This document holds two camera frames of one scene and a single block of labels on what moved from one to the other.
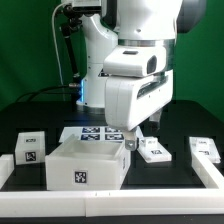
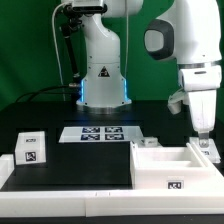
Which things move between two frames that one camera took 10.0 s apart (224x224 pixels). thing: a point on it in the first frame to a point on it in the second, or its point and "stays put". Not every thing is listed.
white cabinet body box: x=87 y=165 to x=170 y=168
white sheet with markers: x=93 y=134 stays put
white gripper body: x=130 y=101 to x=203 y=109
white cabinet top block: x=30 y=147 stays put
